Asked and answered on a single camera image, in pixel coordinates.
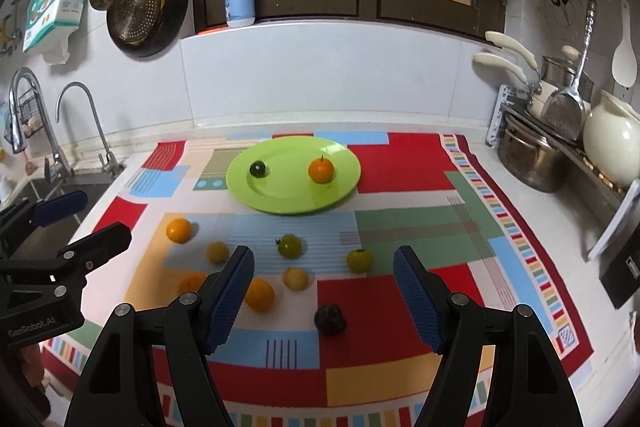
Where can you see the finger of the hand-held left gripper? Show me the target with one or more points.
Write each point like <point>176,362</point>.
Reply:
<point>60,207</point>
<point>105,239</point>

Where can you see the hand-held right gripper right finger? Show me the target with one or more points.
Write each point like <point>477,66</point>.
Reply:
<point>417,302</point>

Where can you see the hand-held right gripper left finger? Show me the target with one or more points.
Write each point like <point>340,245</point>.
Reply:
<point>232,302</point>

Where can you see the orange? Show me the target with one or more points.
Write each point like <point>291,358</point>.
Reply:
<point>178,230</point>
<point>261,296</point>
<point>190,283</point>
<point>320,170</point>

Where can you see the yellow round fruit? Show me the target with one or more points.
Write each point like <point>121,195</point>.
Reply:
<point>295,278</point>
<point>217,252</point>

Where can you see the dark purple round fruit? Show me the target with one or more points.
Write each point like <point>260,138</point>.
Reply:
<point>330,319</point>

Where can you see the green plate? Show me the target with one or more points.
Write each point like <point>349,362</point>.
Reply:
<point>285,189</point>

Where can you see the steel sink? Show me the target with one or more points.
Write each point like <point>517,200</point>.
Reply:
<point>93,193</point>

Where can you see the tall chrome faucet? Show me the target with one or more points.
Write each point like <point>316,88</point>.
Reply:
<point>60,164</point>

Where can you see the slim chrome faucet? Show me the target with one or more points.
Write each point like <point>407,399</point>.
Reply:
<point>111,167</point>

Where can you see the green round fruit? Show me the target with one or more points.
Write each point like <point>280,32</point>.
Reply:
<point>289,246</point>
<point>359,260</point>

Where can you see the small dark plum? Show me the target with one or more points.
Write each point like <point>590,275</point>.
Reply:
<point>258,169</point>

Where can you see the colourful patchwork table mat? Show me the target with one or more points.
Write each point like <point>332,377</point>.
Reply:
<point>400,167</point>

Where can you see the stainless steel pot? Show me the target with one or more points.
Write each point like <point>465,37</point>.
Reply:
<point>530,162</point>

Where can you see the wrapped tissue pack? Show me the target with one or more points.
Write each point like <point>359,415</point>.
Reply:
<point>55,2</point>

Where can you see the black box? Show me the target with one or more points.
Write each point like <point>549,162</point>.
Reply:
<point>625,277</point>

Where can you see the white plastic grid rack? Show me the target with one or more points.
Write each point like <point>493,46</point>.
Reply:
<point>502,107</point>

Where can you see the gold perforated strainer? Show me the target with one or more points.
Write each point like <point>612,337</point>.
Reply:
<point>140,9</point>

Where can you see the white flat board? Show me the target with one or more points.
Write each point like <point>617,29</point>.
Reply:
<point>620,227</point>

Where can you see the cream ceramic pot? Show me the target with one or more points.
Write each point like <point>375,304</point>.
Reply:
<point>610,137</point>

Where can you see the white rice paddle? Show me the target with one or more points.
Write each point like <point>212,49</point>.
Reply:
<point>624,62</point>

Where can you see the black scissors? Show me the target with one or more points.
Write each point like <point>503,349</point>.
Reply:
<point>564,5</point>

